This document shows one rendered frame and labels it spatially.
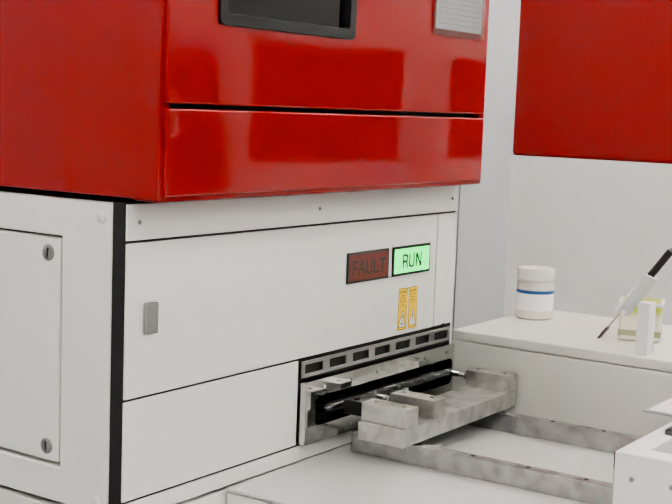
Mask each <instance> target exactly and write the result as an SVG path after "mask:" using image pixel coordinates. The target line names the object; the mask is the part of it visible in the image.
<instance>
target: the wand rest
mask: <svg viewBox="0 0 672 504"><path fill-rule="evenodd" d="M657 280H658V279H657V277H656V276H655V277H652V276H650V275H648V274H646V273H644V274H643V276H642V277H641V278H640V279H639V281H638V282H637V283H636V284H635V286H634V287H633V288H632V289H631V291H630V292H629V293H628V294H627V296H626V297H625V298H624V299H623V301H622V302H621V303H620V304H619V306H618V307H617V308H616V309H615V310H616V312H618V313H620V314H621V315H622V316H626V317H627V316H629V315H630V314H631V313H632V311H633V310H634V309H635V308H636V306H637V305H638V312H637V328H636V343H635V354H640V355H649V354H651V353H653V343H654V328H655V312H656V302H651V301H642V302H640V301H641V300H642V299H643V298H644V296H645V295H646V294H647V293H648V291H649V290H650V289H651V288H652V287H653V285H654V284H655V283H656V282H657Z"/></svg>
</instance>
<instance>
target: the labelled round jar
mask: <svg viewBox="0 0 672 504"><path fill-rule="evenodd" d="M517 277H518V278H519V279H518V280H517V287H516V305H515V315H516V317H518V318H521V319H526V320H550V319H551V318H552V317H553V305H554V284H555V282H554V281H553V280H554V279H555V269H554V268H552V267H547V266H536V265H524V266H519V267H518V271H517Z"/></svg>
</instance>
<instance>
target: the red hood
mask: <svg viewBox="0 0 672 504"><path fill-rule="evenodd" d="M488 20H489V0H0V186H6V187H17V188H27V189H38V190H48V191H59V192H69V193H79V194H90V195H100V196H111V197H121V198H132V199H133V200H136V201H146V202H156V203H163V202H180V201H197V200H214V199H230V198H247V197H264V196H281V195H298V194H315V193H332V192H349V191H366V190H383V189H399V188H416V187H433V186H450V185H467V184H480V180H481V164H482V143H483V123H484V101H485V81H486V60H487V40H488Z"/></svg>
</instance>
